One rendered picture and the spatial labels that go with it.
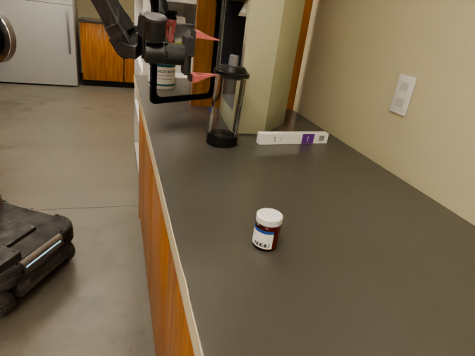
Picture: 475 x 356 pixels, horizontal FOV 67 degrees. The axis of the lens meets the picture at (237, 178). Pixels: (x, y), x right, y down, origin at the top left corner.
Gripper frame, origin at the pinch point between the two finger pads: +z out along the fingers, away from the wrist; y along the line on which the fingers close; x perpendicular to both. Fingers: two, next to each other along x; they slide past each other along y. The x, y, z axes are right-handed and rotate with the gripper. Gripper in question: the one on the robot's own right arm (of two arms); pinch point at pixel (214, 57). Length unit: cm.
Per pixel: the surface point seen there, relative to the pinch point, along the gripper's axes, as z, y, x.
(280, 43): 24.8, 5.1, 10.9
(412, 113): 55, -9, -22
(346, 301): 6, -27, -71
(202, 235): -12, -27, -51
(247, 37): 12.4, 5.8, 9.1
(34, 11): -134, -8, 497
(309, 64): 55, -4, 45
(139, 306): -20, -119, 31
